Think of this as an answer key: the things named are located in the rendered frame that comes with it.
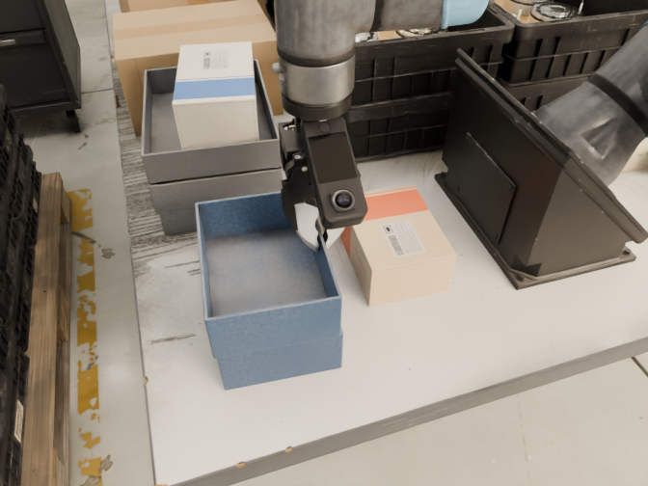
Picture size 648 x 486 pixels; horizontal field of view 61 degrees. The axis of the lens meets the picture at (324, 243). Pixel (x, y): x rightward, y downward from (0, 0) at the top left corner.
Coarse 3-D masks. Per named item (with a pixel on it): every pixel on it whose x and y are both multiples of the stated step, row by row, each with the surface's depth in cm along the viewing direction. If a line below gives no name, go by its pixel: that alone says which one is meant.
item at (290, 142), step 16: (288, 112) 55; (304, 112) 53; (320, 112) 53; (336, 112) 54; (288, 128) 63; (288, 144) 60; (288, 160) 60; (304, 160) 58; (288, 176) 60; (304, 176) 59; (304, 192) 60
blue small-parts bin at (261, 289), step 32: (224, 224) 75; (256, 224) 76; (288, 224) 77; (224, 256) 73; (256, 256) 73; (288, 256) 73; (320, 256) 69; (224, 288) 69; (256, 288) 69; (288, 288) 69; (320, 288) 69; (224, 320) 58; (256, 320) 59; (288, 320) 60; (320, 320) 62; (224, 352) 62
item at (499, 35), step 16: (496, 16) 93; (448, 32) 88; (464, 32) 88; (480, 32) 89; (496, 32) 89; (512, 32) 90; (368, 48) 85; (384, 48) 86; (400, 48) 87; (416, 48) 87; (432, 48) 88; (448, 48) 89
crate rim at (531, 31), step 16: (512, 16) 93; (592, 16) 93; (608, 16) 93; (624, 16) 94; (640, 16) 94; (528, 32) 91; (544, 32) 92; (560, 32) 92; (576, 32) 93; (592, 32) 94
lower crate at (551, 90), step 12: (528, 84) 99; (540, 84) 99; (552, 84) 99; (564, 84) 100; (576, 84) 101; (516, 96) 99; (528, 96) 100; (540, 96) 102; (552, 96) 103; (528, 108) 103
